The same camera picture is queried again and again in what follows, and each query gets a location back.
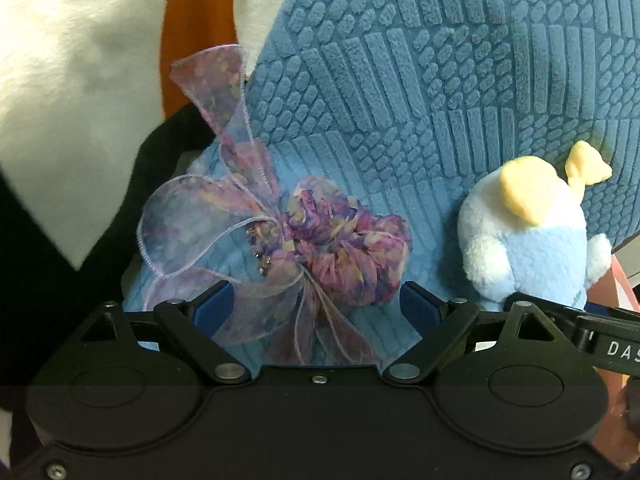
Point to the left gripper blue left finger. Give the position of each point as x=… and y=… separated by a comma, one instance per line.
x=210, y=310

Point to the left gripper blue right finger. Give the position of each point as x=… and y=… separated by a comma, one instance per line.
x=423, y=310

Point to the purple floral bow scrunchie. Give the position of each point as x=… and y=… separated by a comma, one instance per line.
x=299, y=262

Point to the white blue duck plush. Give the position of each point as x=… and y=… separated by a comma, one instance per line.
x=522, y=229

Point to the pink cardboard box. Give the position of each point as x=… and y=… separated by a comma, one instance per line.
x=613, y=290

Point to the striped fleece blanket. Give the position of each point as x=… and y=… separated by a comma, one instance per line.
x=91, y=125

